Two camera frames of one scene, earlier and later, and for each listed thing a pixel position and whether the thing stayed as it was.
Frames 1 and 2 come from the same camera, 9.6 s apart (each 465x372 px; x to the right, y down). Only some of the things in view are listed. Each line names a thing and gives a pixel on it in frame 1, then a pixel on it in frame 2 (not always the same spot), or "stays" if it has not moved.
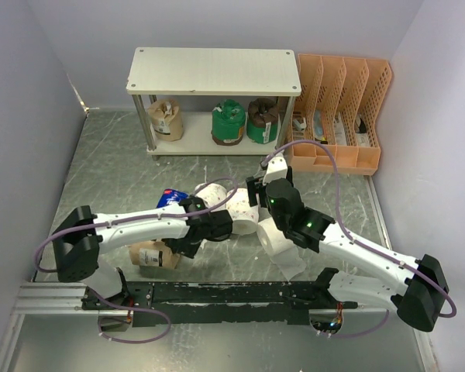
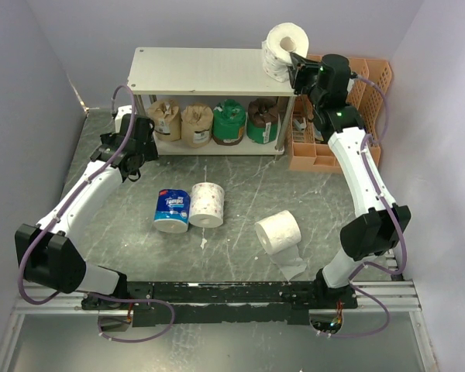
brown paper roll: (167, 119) stays
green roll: (228, 122) stays
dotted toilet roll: (244, 216) to (281, 40)
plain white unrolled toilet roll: (280, 250) stays
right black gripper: (253, 183) to (300, 70)
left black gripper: (187, 249) to (150, 149)
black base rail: (193, 303) stays
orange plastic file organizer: (338, 106) stays
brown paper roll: (153, 253) to (197, 125)
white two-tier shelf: (171, 71) stays
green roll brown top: (262, 122) stays
